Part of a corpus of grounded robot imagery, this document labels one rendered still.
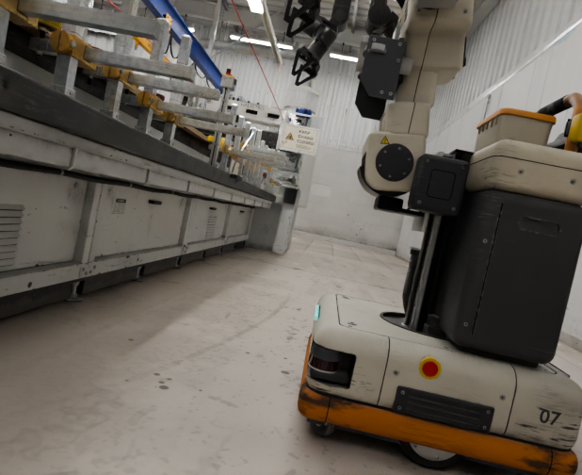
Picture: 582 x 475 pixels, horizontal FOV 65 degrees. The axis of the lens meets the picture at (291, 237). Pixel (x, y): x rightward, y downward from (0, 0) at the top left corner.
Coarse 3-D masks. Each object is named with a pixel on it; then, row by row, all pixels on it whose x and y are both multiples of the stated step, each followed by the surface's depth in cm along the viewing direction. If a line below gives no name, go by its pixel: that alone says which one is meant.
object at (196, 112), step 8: (128, 96) 166; (128, 104) 169; (136, 104) 166; (160, 104) 165; (168, 104) 165; (176, 104) 165; (176, 112) 166; (184, 112) 165; (192, 112) 165; (200, 112) 164; (208, 112) 164; (216, 112) 164; (216, 120) 164; (224, 120) 164; (232, 120) 164
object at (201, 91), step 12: (84, 72) 141; (96, 72) 141; (132, 84) 143; (144, 84) 140; (156, 84) 140; (168, 84) 140; (180, 84) 139; (192, 84) 139; (204, 96) 139; (216, 96) 139
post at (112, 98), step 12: (132, 0) 135; (120, 12) 136; (132, 12) 136; (120, 36) 136; (132, 36) 139; (120, 48) 136; (108, 84) 137; (120, 84) 138; (108, 96) 137; (120, 96) 139; (108, 108) 137
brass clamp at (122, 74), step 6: (102, 66) 135; (108, 66) 134; (108, 72) 134; (114, 72) 134; (120, 72) 134; (126, 72) 139; (132, 72) 142; (114, 78) 136; (120, 78) 136; (126, 78) 139; (126, 84) 140
